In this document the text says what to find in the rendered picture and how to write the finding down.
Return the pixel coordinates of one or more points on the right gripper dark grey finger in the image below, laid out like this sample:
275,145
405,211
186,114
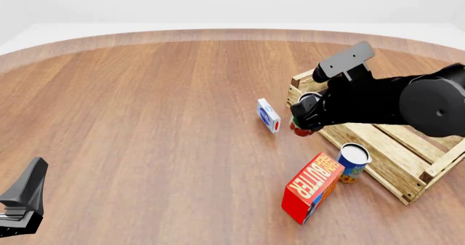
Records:
303,107

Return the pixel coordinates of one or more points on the red butter box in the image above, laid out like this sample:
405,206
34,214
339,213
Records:
312,186

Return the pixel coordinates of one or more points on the white and blue box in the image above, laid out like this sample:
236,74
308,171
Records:
268,115

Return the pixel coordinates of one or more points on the wooden slat tray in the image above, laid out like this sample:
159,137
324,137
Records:
396,149

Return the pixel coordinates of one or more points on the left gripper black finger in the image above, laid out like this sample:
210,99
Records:
30,185

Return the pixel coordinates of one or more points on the blue soup can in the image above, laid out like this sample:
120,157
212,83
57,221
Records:
354,163

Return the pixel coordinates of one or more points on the grey plate on black stalk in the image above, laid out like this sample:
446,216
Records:
347,61

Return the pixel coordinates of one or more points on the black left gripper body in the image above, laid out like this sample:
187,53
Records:
22,224

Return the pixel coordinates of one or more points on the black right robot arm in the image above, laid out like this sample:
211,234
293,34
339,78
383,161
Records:
417,103

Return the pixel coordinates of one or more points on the tomato sauce can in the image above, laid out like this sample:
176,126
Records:
301,131

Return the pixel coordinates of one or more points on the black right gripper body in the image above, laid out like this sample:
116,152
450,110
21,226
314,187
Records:
318,118

